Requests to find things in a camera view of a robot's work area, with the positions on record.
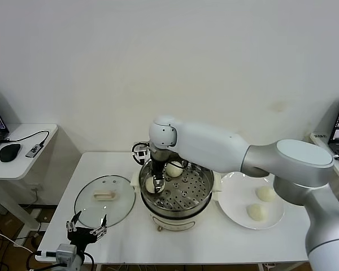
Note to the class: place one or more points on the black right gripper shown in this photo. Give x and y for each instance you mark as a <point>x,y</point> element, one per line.
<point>159,168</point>

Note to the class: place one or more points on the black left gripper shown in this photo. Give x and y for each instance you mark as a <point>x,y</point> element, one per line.
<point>82,234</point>

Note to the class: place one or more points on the white steamed baozi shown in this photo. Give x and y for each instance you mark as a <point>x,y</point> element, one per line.
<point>173,170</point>
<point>149,185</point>
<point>267,194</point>
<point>256,212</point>

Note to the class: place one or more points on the round glass pot lid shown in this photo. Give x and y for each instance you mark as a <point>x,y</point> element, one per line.
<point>107,209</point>

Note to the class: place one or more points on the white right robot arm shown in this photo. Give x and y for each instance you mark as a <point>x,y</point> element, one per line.
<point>214,146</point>

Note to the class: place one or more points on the stainless steel steamer basket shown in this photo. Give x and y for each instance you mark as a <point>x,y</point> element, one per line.
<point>195,183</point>

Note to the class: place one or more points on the cream electric cooker pot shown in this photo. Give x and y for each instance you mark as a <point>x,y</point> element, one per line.
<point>175,220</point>

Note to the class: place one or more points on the white round plate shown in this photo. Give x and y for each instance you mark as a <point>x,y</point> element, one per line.
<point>237,203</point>

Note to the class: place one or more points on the small grey usb hub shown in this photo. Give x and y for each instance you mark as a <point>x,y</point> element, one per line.
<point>34,151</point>

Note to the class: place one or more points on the black computer mouse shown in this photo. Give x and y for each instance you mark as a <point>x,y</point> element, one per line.
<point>10,152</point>

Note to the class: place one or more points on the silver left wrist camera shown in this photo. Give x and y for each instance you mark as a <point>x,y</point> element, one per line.
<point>66,251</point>

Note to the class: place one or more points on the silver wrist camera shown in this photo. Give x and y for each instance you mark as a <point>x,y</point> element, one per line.
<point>139,153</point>
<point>66,251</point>

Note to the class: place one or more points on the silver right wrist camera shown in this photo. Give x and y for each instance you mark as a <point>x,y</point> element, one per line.
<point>139,153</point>

